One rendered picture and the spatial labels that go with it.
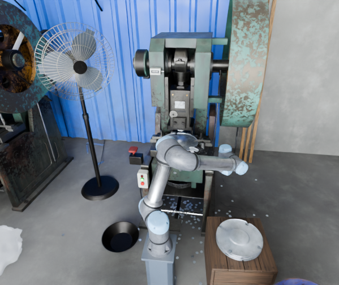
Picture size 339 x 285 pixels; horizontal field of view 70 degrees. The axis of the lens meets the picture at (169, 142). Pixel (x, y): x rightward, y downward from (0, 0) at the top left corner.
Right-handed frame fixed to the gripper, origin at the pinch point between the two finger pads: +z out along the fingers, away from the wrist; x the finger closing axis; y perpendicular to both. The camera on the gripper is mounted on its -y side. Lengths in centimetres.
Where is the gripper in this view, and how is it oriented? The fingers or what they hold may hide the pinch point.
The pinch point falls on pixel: (191, 148)
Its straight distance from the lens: 176.5
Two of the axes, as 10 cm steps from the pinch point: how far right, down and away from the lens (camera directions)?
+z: -6.7, -3.6, 6.5
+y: -7.4, 3.5, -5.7
